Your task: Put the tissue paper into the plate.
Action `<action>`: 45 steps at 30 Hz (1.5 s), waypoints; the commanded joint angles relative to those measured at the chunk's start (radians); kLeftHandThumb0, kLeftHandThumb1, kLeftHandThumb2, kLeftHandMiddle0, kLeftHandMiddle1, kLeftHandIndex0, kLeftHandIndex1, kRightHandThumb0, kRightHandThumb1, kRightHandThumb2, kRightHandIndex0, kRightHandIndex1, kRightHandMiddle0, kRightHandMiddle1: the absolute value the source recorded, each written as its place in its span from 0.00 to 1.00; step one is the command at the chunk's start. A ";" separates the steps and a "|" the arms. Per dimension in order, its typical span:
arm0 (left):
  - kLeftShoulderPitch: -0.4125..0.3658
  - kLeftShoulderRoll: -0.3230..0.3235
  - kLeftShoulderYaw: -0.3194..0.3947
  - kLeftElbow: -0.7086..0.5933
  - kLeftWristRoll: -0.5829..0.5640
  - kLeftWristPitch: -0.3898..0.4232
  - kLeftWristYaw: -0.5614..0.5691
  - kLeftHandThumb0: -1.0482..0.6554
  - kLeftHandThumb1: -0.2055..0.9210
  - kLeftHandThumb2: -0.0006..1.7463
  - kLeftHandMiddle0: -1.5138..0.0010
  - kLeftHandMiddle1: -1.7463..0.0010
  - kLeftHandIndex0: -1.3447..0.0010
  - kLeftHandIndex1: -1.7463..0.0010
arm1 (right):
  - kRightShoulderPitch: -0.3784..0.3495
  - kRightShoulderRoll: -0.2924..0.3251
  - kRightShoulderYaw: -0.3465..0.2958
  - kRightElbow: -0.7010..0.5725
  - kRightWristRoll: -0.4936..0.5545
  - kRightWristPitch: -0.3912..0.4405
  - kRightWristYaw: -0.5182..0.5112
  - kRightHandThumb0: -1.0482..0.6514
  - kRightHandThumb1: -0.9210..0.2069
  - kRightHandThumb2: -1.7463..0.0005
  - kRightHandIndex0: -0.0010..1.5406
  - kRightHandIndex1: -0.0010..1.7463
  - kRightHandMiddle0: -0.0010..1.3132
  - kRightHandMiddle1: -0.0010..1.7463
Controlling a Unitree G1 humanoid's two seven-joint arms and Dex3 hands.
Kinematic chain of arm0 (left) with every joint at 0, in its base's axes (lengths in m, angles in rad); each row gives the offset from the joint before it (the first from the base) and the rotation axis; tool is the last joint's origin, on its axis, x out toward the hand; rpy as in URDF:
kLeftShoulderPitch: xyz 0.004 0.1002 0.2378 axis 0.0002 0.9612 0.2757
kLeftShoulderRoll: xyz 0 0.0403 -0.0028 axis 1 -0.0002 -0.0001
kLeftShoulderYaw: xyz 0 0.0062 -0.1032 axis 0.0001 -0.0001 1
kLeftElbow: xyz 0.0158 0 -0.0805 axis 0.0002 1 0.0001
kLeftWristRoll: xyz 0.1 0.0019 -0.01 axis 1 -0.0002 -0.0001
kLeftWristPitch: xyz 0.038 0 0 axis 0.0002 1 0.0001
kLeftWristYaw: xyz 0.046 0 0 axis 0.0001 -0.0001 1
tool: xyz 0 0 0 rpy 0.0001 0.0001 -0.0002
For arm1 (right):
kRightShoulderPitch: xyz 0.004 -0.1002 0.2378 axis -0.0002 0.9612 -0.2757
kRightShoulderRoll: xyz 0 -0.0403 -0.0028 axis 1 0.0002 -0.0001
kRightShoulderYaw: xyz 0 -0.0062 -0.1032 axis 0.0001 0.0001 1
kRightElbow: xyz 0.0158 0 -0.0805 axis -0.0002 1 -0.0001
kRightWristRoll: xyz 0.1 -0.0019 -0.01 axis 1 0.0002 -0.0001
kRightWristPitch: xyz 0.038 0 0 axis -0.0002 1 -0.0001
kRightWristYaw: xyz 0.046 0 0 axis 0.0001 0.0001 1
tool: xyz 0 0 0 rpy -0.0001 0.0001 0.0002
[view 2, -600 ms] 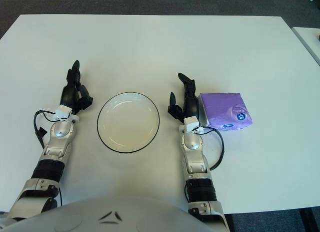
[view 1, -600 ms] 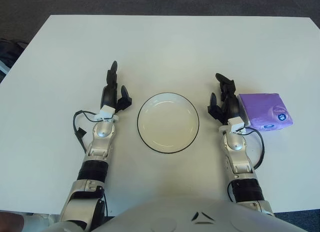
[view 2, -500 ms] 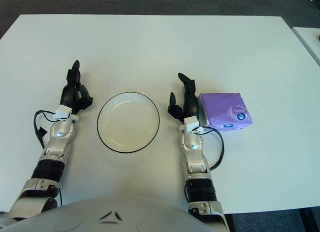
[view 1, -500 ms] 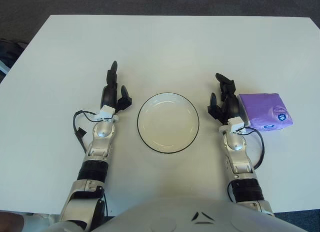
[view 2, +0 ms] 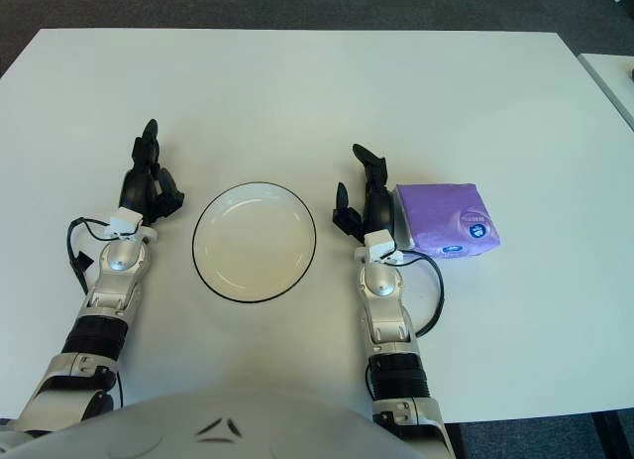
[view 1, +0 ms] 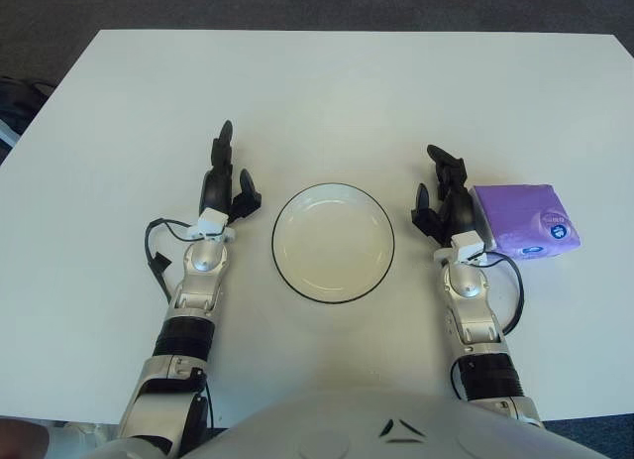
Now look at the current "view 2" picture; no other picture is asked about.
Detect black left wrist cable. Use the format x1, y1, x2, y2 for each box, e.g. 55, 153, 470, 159
66, 215, 126, 294

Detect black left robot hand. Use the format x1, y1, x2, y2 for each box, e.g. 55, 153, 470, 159
118, 117, 186, 227

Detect purple tissue paper pack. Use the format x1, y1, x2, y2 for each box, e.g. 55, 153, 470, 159
395, 182, 502, 259

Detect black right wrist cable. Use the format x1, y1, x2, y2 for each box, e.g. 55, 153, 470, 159
395, 249, 445, 339

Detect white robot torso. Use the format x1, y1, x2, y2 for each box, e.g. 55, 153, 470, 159
0, 384, 433, 459

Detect black table leg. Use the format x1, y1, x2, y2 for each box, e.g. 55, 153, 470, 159
447, 421, 466, 459

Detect white plate with black rim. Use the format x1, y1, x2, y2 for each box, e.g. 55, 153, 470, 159
191, 181, 318, 304

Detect white neighbouring table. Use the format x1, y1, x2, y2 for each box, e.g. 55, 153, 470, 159
578, 52, 634, 134

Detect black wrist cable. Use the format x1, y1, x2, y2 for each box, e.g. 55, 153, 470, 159
66, 215, 126, 294
395, 249, 445, 339

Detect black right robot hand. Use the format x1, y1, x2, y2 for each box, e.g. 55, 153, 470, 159
331, 142, 397, 243

